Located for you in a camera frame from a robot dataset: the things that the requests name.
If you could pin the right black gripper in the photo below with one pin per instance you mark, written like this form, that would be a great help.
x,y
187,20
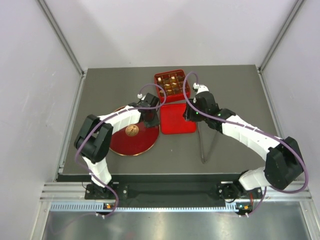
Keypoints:
x,y
189,116

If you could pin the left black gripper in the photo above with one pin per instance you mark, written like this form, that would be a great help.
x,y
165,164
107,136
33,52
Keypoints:
x,y
155,122

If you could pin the red box lid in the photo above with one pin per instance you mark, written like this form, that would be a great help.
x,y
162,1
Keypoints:
x,y
172,121

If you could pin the round dark red plate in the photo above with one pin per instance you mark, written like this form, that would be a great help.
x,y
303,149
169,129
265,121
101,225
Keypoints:
x,y
130,136

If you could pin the metal tongs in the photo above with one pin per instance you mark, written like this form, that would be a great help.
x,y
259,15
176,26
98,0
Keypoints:
x,y
208,139

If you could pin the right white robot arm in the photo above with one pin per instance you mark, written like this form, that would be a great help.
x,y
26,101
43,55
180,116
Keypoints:
x,y
282,157

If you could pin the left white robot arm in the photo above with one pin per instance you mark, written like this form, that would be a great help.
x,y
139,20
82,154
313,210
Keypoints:
x,y
95,135

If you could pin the red chocolate box with tray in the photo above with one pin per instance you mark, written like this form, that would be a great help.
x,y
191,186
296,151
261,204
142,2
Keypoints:
x,y
176,86

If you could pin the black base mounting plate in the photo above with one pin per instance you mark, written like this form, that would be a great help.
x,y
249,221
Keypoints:
x,y
171,194

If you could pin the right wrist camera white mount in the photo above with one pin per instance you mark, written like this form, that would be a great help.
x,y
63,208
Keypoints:
x,y
199,88

